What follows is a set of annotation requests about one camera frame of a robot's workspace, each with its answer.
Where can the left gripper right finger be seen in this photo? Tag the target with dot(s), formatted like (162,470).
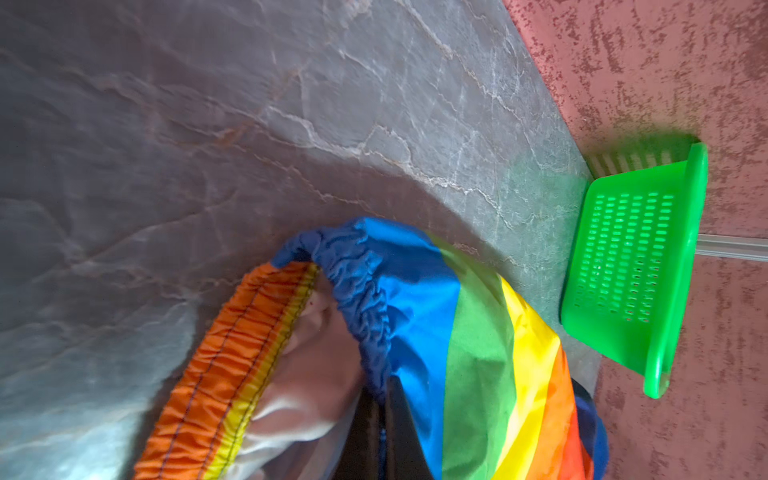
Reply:
(404,457)

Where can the green plastic basket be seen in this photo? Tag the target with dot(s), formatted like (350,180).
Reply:
(631,267)

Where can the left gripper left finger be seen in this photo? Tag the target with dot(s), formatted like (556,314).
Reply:
(362,457)

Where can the right aluminium corner post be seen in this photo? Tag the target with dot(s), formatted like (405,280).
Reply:
(741,248)

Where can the multicolour shorts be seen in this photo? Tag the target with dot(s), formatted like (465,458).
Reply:
(271,390)

